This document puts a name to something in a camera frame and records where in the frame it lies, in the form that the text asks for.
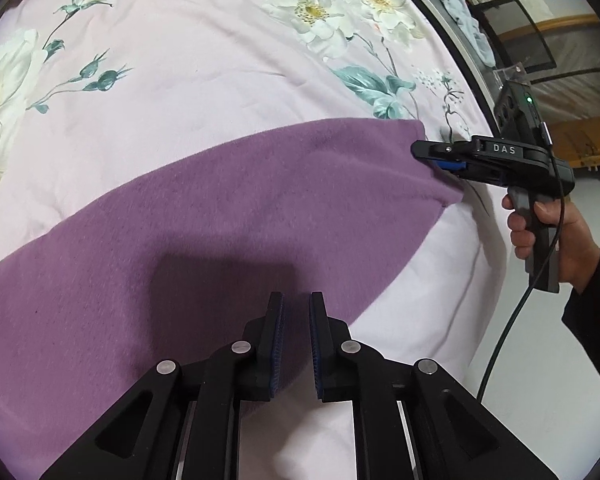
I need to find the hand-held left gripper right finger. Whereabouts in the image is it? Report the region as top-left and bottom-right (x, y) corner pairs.
(308, 292), (558, 480)

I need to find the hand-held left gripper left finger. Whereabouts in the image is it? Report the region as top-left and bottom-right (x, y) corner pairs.
(39, 292), (286, 480)

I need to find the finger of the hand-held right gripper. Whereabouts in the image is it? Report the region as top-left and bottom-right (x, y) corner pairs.
(411, 139), (476, 173)

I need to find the purple knit garment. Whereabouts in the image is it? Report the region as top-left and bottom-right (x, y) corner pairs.
(0, 117), (463, 480)

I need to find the person's right hand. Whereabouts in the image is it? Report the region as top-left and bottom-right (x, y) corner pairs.
(501, 194), (600, 291)

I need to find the black framed panel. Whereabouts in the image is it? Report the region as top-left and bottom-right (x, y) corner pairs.
(467, 0), (556, 78)

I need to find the light blue cloth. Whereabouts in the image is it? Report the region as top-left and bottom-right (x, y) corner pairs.
(434, 0), (496, 68)

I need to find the pink floral bedsheet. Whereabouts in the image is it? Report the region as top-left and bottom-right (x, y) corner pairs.
(0, 0), (511, 480)

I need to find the black bed frame rail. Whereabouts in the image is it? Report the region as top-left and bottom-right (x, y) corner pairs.
(382, 0), (503, 138)

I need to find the black cable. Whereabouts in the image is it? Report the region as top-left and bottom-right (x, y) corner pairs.
(476, 122), (567, 403)

